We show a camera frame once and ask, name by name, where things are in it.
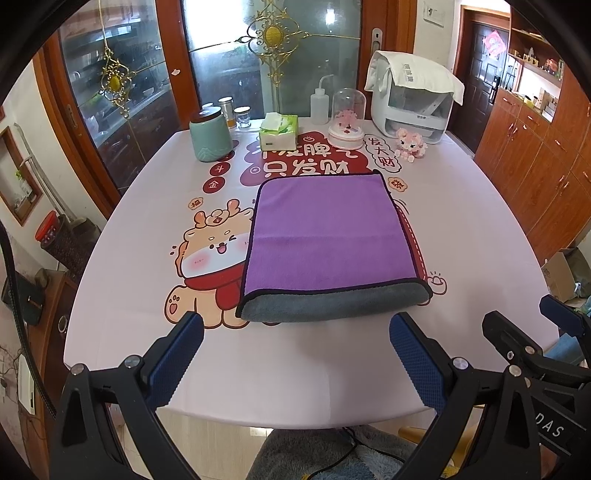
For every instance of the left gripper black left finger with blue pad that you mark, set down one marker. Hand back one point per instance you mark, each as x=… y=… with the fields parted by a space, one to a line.
x=84 y=443

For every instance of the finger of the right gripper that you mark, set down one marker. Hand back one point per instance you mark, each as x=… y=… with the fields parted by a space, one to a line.
x=508 y=339
x=564 y=317

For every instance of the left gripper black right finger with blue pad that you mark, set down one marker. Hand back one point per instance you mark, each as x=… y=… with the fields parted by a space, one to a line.
x=506 y=445

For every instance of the purple and grey towel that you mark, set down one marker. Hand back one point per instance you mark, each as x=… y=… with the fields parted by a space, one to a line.
x=329 y=247

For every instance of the cardboard box on floor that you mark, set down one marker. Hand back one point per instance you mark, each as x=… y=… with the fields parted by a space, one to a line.
x=559 y=277

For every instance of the grey fuzzy chair cushion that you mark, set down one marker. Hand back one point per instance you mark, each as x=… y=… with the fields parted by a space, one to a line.
x=358 y=452

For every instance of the brown wooden cabinet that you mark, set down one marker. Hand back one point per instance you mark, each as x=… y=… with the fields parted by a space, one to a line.
x=536 y=146

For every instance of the red lidded plastic jar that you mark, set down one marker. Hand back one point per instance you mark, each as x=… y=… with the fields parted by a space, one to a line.
x=49 y=228

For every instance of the pink plush dragon toy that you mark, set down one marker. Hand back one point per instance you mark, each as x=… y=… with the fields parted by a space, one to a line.
x=410 y=146

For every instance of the pink cartoon printed tablecloth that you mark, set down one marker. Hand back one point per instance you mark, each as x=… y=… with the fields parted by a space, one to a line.
x=177 y=243

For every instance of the white appliance with cloth cover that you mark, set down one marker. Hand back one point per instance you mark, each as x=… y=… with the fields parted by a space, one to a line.
x=412 y=92

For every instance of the glass dome pink figurine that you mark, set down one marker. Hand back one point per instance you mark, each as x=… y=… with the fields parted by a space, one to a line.
x=346 y=127

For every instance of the dark brown entry door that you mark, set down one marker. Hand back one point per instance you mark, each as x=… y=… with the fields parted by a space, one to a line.
x=480 y=62

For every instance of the white squeeze bottle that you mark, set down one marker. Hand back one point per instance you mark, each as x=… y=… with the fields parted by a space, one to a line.
x=319 y=103

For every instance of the green tissue box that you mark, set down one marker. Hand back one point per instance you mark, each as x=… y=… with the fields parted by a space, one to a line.
x=278 y=132

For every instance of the green ceramic canister wooden lid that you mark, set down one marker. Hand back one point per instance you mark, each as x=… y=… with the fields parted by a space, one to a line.
x=209 y=134

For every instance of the small clear glass jar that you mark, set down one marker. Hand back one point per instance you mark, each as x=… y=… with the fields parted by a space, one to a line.
x=242 y=117

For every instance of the glass sliding door gold ornaments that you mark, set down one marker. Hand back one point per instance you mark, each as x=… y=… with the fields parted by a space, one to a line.
x=119 y=78

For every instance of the tall glass jar metal lid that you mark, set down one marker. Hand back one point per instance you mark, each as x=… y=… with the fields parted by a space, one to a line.
x=228 y=110

